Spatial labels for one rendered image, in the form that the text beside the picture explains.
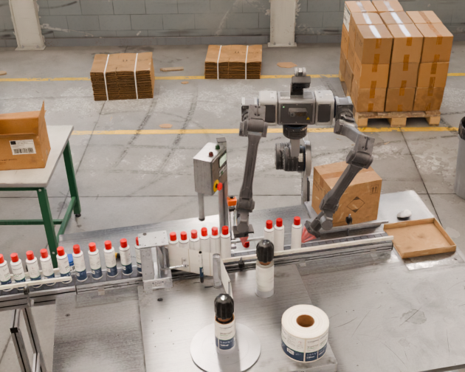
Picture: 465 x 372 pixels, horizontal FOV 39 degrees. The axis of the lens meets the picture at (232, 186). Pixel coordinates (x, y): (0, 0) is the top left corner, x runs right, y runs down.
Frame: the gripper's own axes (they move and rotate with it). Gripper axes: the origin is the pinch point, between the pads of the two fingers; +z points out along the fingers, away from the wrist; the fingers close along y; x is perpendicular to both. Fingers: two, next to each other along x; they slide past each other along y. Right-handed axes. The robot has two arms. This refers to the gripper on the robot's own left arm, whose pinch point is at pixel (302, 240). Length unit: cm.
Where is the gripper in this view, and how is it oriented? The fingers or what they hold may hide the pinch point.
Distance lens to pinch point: 342.1
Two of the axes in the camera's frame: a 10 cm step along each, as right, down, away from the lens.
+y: 2.0, 5.2, -8.3
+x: 7.8, 4.3, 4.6
